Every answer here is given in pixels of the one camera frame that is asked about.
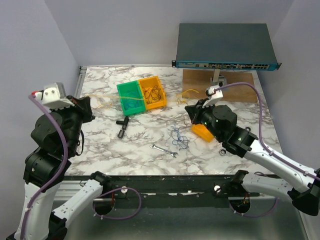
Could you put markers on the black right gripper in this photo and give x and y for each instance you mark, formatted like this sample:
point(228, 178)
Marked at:
point(195, 111)

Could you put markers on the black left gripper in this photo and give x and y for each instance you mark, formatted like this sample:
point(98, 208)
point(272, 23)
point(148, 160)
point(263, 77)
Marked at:
point(82, 106)

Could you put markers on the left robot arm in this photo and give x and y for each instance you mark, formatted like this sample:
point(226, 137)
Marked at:
point(43, 174)

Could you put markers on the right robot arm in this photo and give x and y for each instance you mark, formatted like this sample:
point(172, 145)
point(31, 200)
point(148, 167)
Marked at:
point(296, 182)

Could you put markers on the loose yellow plastic bin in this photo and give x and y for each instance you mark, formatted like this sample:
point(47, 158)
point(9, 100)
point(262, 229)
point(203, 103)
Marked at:
point(201, 131)

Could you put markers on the orange plastic bin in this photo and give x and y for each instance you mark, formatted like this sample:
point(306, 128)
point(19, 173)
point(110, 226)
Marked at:
point(153, 93)

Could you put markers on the green plastic bin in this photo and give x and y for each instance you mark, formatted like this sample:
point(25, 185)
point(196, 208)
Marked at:
point(131, 98)

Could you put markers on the small silver open-end wrench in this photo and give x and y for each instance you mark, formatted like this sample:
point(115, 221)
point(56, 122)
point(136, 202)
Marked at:
point(172, 153)

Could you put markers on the silver ratchet wrench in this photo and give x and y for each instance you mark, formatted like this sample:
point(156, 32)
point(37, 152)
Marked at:
point(222, 152)

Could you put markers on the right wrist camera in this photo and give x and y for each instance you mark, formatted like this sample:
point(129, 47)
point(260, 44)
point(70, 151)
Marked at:
point(214, 94)

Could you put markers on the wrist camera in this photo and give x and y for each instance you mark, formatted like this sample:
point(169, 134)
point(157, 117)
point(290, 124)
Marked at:
point(214, 94)
point(53, 96)

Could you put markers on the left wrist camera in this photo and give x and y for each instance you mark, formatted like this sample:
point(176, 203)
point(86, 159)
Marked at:
point(53, 96)

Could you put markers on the grey switch stand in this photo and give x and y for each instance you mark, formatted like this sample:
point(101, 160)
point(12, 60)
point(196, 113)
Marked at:
point(217, 79)

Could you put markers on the black T-handle socket tool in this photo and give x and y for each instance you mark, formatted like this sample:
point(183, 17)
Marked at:
point(124, 124)

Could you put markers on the blue network switch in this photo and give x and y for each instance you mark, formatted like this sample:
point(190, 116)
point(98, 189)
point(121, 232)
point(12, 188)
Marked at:
point(225, 46)

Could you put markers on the black mounting rail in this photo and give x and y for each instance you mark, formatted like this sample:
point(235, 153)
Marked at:
point(171, 191)

